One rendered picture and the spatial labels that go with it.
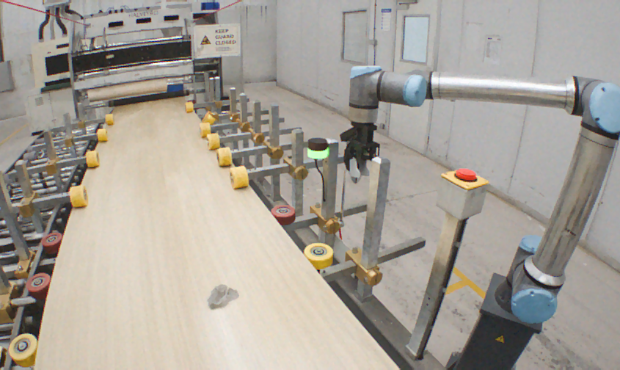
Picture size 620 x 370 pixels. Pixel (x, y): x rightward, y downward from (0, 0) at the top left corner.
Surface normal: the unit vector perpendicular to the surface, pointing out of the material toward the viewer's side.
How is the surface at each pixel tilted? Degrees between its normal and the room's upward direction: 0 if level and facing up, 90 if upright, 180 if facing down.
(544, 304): 95
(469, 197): 90
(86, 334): 0
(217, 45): 90
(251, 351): 0
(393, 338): 0
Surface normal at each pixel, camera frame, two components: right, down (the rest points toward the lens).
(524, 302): -0.51, 0.43
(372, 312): 0.02, -0.91
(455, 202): -0.89, 0.18
